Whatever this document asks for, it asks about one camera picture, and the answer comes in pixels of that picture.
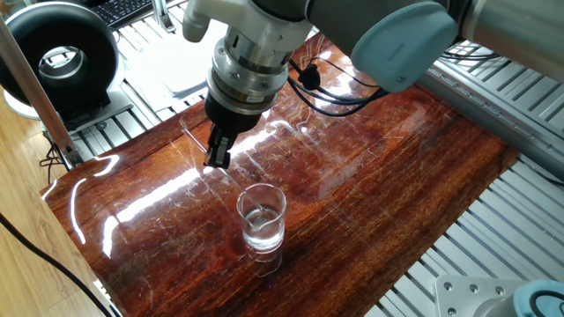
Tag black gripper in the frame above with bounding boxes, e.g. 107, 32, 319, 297
203, 92, 265, 170

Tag clear glass stirring rod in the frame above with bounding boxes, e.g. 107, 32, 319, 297
180, 117, 265, 212

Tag clear glass beaker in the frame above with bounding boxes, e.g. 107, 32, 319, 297
235, 182, 288, 264

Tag silver force torque sensor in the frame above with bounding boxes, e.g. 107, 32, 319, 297
205, 26, 295, 116

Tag white paper stack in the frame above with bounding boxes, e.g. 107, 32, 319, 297
125, 17, 230, 111

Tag wood-grain table mat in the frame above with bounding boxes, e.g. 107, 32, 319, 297
40, 33, 520, 317

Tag black keyboard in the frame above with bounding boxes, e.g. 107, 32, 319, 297
90, 0, 153, 30

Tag aluminium mounting plate with holes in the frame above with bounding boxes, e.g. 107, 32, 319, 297
453, 39, 503, 63

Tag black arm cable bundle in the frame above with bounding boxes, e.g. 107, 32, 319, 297
286, 55, 391, 118

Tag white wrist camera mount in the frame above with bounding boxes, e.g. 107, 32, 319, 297
182, 0, 315, 53

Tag short aluminium post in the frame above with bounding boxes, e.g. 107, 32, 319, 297
151, 0, 177, 34

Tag tangled black cable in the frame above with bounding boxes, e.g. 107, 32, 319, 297
38, 143, 74, 173

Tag aluminium frame post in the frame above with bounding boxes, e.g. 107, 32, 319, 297
0, 17, 84, 167

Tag black floor cable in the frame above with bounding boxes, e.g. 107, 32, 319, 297
0, 213, 116, 317

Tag black ring-shaped device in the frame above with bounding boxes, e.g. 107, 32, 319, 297
0, 2, 120, 129

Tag black table cables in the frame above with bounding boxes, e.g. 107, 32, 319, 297
440, 41, 503, 62

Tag grey aluminium rail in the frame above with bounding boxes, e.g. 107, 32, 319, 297
416, 65, 564, 181

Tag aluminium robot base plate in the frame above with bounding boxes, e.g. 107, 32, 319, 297
434, 275, 525, 317

